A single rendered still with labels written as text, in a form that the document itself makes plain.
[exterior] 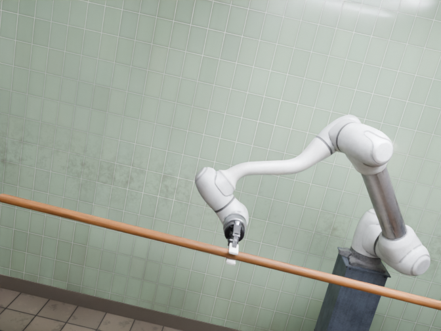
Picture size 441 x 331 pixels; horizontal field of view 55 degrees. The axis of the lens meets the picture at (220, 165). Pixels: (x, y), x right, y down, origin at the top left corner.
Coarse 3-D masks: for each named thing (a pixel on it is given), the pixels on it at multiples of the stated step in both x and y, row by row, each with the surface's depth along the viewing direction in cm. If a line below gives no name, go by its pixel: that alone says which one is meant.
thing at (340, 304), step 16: (336, 272) 220; (352, 272) 205; (368, 272) 203; (336, 288) 214; (336, 304) 209; (352, 304) 209; (368, 304) 208; (320, 320) 228; (336, 320) 212; (352, 320) 211; (368, 320) 210
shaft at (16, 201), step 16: (32, 208) 140; (48, 208) 140; (64, 208) 142; (96, 224) 140; (112, 224) 140; (128, 224) 141; (160, 240) 140; (176, 240) 140; (192, 240) 140; (224, 256) 140; (240, 256) 139; (256, 256) 140; (288, 272) 140; (304, 272) 139; (320, 272) 140; (352, 288) 140; (368, 288) 139; (384, 288) 140; (416, 304) 140; (432, 304) 139
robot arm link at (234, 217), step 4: (228, 216) 164; (232, 216) 162; (236, 216) 162; (240, 216) 164; (224, 220) 165; (228, 220) 161; (232, 220) 160; (236, 220) 160; (240, 220) 160; (244, 220) 163; (224, 224) 161; (244, 224) 161; (224, 228) 161; (244, 228) 161
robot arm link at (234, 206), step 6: (234, 198) 169; (228, 204) 166; (234, 204) 167; (240, 204) 170; (222, 210) 166; (228, 210) 166; (234, 210) 166; (240, 210) 167; (246, 210) 172; (222, 216) 167; (246, 216) 168; (222, 222) 168
